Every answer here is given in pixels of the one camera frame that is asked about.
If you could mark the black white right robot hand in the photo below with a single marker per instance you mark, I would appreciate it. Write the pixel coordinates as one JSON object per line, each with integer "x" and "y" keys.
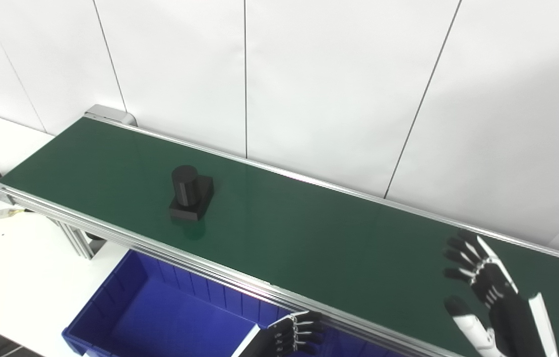
{"x": 507, "y": 317}

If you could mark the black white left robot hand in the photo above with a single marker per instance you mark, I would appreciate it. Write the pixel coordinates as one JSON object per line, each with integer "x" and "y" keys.
{"x": 284, "y": 337}

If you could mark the blue plastic bin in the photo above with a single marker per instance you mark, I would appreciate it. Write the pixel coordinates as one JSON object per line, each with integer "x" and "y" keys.
{"x": 160, "y": 317}
{"x": 363, "y": 348}

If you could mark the aluminium conveyor leg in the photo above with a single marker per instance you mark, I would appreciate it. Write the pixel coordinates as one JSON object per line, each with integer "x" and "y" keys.
{"x": 78, "y": 238}

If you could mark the grey conveyor end housing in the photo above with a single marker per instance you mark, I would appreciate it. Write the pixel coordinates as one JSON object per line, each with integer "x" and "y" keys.
{"x": 110, "y": 114}

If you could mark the green conveyor belt aluminium frame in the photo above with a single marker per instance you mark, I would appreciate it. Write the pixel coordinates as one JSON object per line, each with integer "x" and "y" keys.
{"x": 309, "y": 238}

